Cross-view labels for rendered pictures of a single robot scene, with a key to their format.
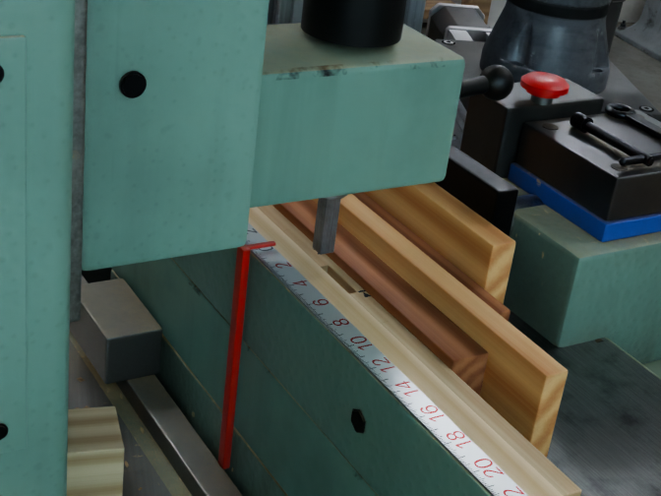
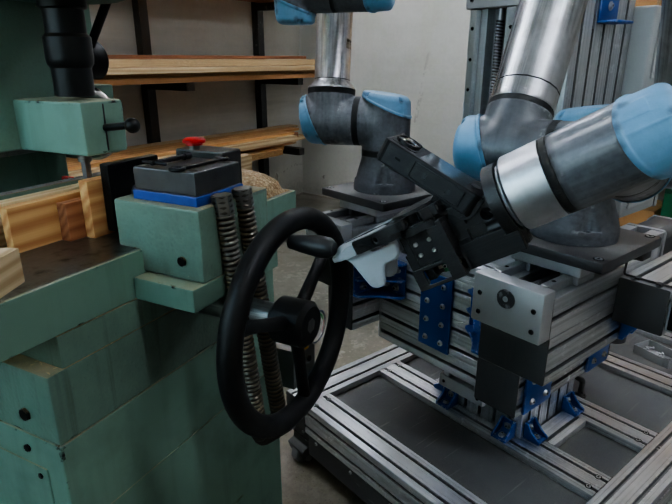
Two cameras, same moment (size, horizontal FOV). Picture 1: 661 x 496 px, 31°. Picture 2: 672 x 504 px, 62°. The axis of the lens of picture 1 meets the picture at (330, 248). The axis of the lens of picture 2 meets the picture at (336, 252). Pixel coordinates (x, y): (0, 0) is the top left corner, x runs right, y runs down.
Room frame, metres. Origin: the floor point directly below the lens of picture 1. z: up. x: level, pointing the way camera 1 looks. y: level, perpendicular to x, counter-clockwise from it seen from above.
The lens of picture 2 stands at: (0.50, -0.85, 1.12)
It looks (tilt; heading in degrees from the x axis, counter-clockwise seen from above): 19 degrees down; 60
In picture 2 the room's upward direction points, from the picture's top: straight up
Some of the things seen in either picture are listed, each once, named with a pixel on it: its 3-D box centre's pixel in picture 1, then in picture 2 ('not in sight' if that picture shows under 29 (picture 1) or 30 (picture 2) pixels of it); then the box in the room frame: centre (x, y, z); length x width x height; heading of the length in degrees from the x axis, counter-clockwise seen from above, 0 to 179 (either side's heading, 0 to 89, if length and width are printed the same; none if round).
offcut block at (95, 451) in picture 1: (82, 458); not in sight; (0.53, 0.12, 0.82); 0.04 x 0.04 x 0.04; 20
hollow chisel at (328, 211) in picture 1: (328, 209); (86, 168); (0.58, 0.00, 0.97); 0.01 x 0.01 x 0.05; 33
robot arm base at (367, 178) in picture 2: not in sight; (384, 168); (1.27, 0.26, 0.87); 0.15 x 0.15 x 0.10
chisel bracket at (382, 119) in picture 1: (304, 121); (72, 130); (0.57, 0.02, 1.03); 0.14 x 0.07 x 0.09; 123
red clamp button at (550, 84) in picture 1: (544, 85); (193, 140); (0.70, -0.12, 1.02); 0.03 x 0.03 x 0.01
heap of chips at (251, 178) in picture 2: not in sight; (242, 180); (0.83, 0.07, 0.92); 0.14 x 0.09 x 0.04; 123
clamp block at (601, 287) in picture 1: (573, 254); (196, 226); (0.69, -0.16, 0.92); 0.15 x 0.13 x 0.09; 33
